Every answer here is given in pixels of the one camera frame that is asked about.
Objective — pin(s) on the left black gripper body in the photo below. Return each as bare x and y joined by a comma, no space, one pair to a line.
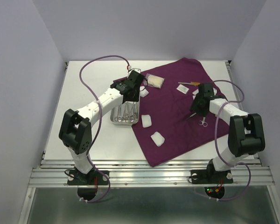
136,97

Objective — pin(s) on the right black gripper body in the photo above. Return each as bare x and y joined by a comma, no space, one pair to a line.
196,106

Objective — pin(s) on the white gauze pad top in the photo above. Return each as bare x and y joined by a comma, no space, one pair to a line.
143,91

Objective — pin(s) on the white gauze pad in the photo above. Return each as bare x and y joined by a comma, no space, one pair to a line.
143,91
146,121
158,139

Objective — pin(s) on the steel scissors pair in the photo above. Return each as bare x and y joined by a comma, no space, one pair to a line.
202,122
136,109

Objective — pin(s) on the stainless steel tray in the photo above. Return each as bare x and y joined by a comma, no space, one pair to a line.
114,112

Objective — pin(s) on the steel hemostat long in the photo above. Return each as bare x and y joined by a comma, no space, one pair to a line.
125,115

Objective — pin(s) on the steel hemostat bottom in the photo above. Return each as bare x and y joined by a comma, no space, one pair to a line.
131,116

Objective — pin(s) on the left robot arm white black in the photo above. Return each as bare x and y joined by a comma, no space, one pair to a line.
76,127

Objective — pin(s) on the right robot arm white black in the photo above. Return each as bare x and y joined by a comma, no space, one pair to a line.
245,136

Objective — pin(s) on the purple surgical cloth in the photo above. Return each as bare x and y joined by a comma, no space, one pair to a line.
169,108

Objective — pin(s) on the scalpel blade orange packet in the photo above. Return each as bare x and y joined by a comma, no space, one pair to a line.
190,83

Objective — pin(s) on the bagged beige bandage roll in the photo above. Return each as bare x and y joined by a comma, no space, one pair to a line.
154,81

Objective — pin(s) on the small clear bagged packet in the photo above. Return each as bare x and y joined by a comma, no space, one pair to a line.
183,89

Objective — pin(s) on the white gauze pad middle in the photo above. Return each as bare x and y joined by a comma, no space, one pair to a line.
146,121

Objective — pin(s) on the white gauze pad bottom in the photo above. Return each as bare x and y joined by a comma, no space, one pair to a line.
158,139

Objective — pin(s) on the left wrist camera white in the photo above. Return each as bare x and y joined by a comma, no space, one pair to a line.
136,69

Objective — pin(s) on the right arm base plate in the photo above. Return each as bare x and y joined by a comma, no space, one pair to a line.
202,176

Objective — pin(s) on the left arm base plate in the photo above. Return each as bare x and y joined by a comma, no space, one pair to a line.
93,178

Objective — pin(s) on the aluminium front rail frame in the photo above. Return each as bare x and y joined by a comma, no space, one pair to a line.
138,173

